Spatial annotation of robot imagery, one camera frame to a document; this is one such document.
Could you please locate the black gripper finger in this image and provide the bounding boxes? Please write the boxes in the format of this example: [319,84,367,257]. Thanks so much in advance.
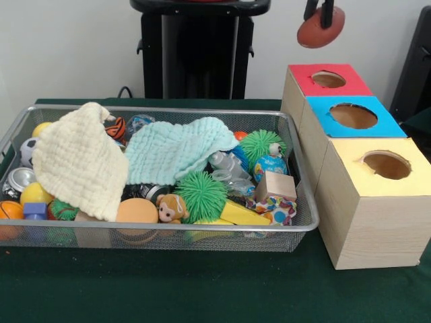
[304,0,319,21]
[321,0,335,29]

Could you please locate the brown toy football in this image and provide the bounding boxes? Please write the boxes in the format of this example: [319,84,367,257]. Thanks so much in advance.
[297,7,346,48]

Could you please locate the green spiky ball with eyes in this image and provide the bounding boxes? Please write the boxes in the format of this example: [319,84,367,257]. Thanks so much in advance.
[239,130,288,169]

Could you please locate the clear mesh bin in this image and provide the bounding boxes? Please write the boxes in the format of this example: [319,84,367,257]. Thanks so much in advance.
[0,103,320,252]

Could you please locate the wooden box with three holes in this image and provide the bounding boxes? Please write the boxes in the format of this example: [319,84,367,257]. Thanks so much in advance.
[281,64,431,271]

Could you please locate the dark green side table cloth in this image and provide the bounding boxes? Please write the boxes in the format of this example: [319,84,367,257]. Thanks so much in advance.
[401,108,431,162]

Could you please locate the blue spiky ball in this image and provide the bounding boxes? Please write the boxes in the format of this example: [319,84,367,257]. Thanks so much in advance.
[230,147,250,169]

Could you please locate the blue globe ball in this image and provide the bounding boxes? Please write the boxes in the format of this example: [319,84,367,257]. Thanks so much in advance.
[254,155,289,184]

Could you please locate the plain wooden block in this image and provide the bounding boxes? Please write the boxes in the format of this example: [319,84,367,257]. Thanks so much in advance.
[255,171,298,203]

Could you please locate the mint green muslin cloth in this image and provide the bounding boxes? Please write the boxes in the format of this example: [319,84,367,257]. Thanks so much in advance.
[125,116,240,186]

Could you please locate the plain green spiky ball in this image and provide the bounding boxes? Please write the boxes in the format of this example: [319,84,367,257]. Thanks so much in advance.
[174,170,229,223]

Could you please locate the cream muslin cloth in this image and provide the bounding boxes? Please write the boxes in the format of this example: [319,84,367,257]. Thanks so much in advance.
[31,102,130,221]

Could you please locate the dark green tablecloth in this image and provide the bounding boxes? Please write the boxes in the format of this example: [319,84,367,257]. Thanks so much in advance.
[0,98,431,323]

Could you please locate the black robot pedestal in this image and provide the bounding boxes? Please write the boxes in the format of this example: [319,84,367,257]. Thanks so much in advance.
[130,0,273,100]

